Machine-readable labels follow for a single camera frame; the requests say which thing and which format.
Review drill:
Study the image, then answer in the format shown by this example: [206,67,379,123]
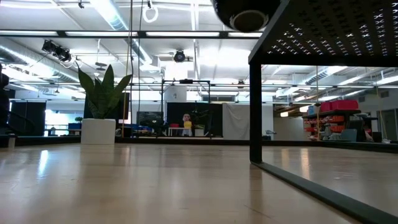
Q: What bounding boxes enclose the black bowl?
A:
[210,0,282,33]

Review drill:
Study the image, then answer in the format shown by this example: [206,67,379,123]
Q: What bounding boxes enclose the black partition panel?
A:
[9,101,47,137]
[167,102,223,138]

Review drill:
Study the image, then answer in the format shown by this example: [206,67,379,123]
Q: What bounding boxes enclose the person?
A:
[181,112,194,137]

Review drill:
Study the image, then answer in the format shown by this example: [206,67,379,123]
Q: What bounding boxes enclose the white hanging sheet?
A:
[222,102,274,141]

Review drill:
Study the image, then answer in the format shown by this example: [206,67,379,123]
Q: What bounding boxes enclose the black computer monitor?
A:
[136,111,165,127]

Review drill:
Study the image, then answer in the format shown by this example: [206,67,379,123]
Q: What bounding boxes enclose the black perforated metal rack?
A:
[248,0,398,224]

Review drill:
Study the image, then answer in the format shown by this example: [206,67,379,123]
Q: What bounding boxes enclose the snake plant in white pot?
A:
[77,64,133,145]

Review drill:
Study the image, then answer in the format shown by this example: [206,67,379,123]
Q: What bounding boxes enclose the shelf unit with orange bins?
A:
[302,108,379,142]

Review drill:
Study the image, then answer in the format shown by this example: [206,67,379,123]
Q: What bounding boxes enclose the large red storage bin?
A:
[330,99,360,111]

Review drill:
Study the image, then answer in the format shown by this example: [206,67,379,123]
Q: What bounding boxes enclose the black track spotlights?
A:
[41,39,73,63]

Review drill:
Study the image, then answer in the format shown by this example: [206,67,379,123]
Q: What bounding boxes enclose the dark rounded background object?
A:
[0,63,11,94]

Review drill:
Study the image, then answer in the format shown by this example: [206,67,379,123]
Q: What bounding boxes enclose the black aluminium table frame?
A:
[0,134,398,154]

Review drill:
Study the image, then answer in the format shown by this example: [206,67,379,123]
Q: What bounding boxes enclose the black metal gantry frame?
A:
[160,79,211,138]

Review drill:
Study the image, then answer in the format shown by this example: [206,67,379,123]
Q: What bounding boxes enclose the black round hanging camera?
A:
[173,49,187,63]

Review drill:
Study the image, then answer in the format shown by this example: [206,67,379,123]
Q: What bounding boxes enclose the black hanging cable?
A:
[136,0,144,113]

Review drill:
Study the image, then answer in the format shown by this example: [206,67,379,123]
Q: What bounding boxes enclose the white hanging cable ring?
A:
[142,6,159,24]

